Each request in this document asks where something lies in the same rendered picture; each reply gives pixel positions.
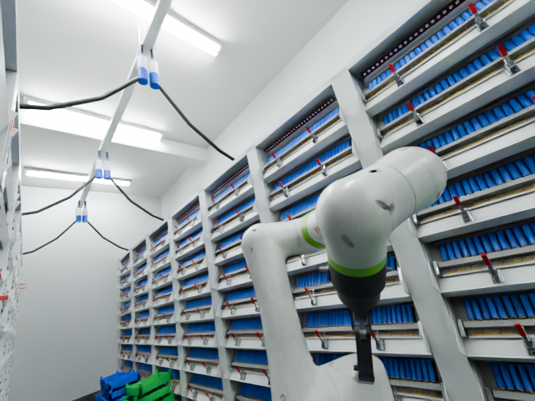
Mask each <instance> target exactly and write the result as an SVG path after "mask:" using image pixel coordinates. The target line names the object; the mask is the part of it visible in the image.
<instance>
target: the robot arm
mask: <svg viewBox="0 0 535 401"><path fill-rule="evenodd" d="M446 184H447V171H446V168H445V166H444V164H443V162H442V161H441V159H440V158H439V157H438V156H437V155H435V154H434V153H432V152H431V151H430V150H426V149H424V148H421V147H416V146H407V147H402V148H399V149H396V150H393V151H391V152H390V153H388V154H386V155H385V156H384V157H383V158H381V159H380V160H378V161H377V162H375V163H373V164H372V165H371V166H369V167H367V168H365V169H362V170H360V171H358V172H356V173H353V174H351V175H349V176H347V177H344V178H341V179H338V180H336V181H334V182H333V183H331V184H330V185H328V186H327V187H326V188H325V189H324V190H323V192H322V194H321V195H320V197H319V199H318V202H317V204H316V209H315V210H313V211H311V212H309V213H307V214H306V215H305V216H303V217H302V218H298V219H295V220H289V221H284V222H277V223H266V224H255V225H253V226H251V227H250V228H249V229H248V230H247V231H246V232H245V233H244V235H243V238H242V241H241V247H242V251H243V253H244V257H245V260H246V263H247V265H248V269H249V272H250V275H251V278H252V283H253V286H254V290H255V292H256V299H257V302H258V306H259V310H260V317H261V321H262V326H263V331H264V339H265V344H266V349H267V361H268V367H269V376H270V384H271V400H272V401H395V399H394V396H393V393H392V389H391V386H390V383H389V379H388V377H387V373H386V371H385V366H384V365H383V363H382V362H381V360H380V359H378V358H377V357H376V356H374V355H372V346H371V330H372V328H371V320H370V317H371V315H372V314H371V309H372V308H373V307H374V306H376V305H377V303H378V302H379V301H380V298H381V292H382V290H383V289H384V288H385V284H386V273H388V272H390V271H392V268H391V267H387V266H386V259H387V243H388V239H389V235H390V233H392V232H393V231H394V230H395V229H396V228H397V227H398V226H399V225H401V224H402V223H403V222H404V221H406V220H407V218H409V217H410V216H413V215H414V214H416V213H417V212H419V211H421V210H422V209H424V208H426V207H428V206H430V205H431V204H433V203H434V202H436V201H437V200H438V199H439V198H440V196H441V195H442V193H443V191H444V190H445V187H446ZM325 249H326V253H327V258H328V260H327V262H328V266H326V267H319V271H320V272H326V273H328V274H329V280H330V281H331V283H332V285H333V287H334V288H335V289H336V291H337V294H338V298H339V299H340V301H341V302H342V303H343V304H344V305H345V306H347V307H349V315H350V318H351V327H352V330H353V331H354V332H355V341H356V350H357V353H354V354H349V355H346V356H343V357H340V358H338V359H336V360H333V361H331V362H329V363H326V364H323V365H320V366H317V365H315V364H314V362H313V360H312V358H311V355H310V352H309V349H308V347H307V343H306V340H305V337H304V335H303V331H302V327H301V325H300V322H299V317H298V314H297V311H296V308H295V303H294V300H293V297H292V293H291V287H290V283H289V279H288V276H287V268H286V264H285V261H286V259H287V257H288V256H292V255H307V254H314V253H318V252H320V251H323V250H325ZM353 320H355V321H356V322H358V324H359V325H355V324H354V322H353ZM366 322H368V325H365V323H366Z"/></svg>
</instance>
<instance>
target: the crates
mask: <svg viewBox="0 0 535 401"><path fill-rule="evenodd" d="M168 371H169V372H160V373H158V370H156V371H155V374H154V375H152V376H149V377H147V378H145V379H144V380H141V379H140V371H138V372H135V370H133V372H132V373H131V370H129V371H128V372H119V370H117V371H116V374H113V375H111V376H107V377H105V378H103V377H102V376H101V377H100V392H101V393H104V394H100V395H99V396H97V395H95V401H174V390H172V391H171V390H170V380H172V369H169V370H168ZM164 383H166V384H164ZM169 392H170V393H169Z"/></svg>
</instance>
